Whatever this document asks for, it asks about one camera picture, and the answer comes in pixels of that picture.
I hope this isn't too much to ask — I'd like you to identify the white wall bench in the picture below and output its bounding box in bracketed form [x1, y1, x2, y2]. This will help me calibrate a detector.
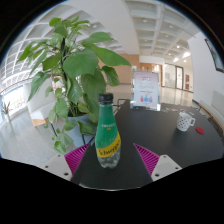
[193, 89, 224, 138]

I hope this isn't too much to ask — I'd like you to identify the group of ceiling lights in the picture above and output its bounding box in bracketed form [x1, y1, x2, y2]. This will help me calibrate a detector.
[139, 16, 193, 64]

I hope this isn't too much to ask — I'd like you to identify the green leafy potted plant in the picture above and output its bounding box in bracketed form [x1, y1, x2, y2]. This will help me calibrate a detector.
[18, 15, 132, 155]

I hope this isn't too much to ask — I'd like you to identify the clear acrylic sign holder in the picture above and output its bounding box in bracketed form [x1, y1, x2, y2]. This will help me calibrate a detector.
[129, 69, 162, 112]

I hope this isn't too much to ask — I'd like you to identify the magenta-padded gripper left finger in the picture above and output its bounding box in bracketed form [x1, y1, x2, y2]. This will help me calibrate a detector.
[43, 142, 98, 187]

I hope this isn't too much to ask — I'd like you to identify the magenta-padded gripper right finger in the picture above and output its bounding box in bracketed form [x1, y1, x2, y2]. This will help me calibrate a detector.
[130, 142, 183, 186]

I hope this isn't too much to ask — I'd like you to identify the green plastic drink bottle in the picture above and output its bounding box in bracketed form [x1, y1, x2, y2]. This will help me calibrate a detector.
[94, 93, 122, 169]

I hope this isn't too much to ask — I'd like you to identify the white polka-dot mug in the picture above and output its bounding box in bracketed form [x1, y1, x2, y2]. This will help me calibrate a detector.
[176, 111, 196, 132]

